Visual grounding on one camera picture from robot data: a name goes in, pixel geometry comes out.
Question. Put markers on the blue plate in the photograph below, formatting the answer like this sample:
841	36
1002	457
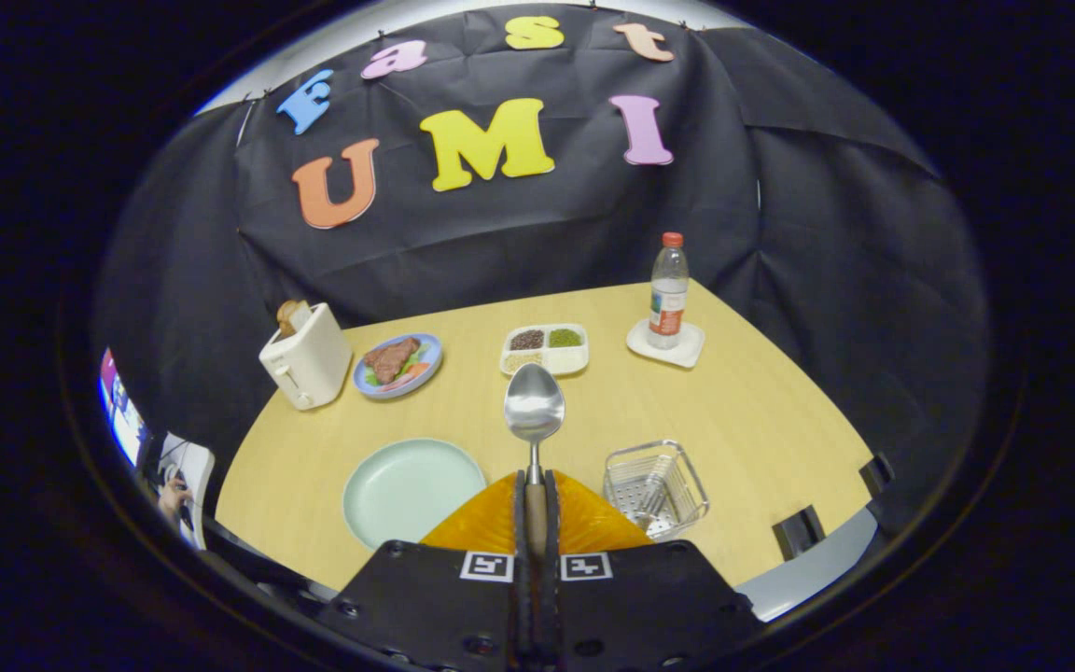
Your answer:
430	350

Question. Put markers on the toasted bread slice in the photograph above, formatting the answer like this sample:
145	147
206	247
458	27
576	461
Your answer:
290	315

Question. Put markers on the brown steak with vegetables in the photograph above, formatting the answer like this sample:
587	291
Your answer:
390	359

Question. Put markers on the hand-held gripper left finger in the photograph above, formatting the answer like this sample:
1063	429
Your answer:
519	560

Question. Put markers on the white toaster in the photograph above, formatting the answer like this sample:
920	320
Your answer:
314	359

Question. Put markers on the white side table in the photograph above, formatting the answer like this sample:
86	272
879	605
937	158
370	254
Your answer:
200	485

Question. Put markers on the red capped plastic bottle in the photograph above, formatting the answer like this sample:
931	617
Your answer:
668	299

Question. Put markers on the black backdrop cloth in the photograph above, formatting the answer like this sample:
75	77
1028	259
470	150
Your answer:
827	280

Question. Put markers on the black table clamp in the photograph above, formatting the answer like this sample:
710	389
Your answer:
799	532
877	474

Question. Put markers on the white square coaster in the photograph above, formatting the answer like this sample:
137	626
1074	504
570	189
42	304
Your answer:
691	347

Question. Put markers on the pale green plate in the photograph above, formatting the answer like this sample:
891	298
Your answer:
407	490

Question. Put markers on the computer monitor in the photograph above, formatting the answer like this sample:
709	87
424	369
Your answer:
122	415

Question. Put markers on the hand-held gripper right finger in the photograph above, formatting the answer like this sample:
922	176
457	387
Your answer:
552	560

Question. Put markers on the white divided bean dish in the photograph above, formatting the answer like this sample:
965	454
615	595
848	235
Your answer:
565	359

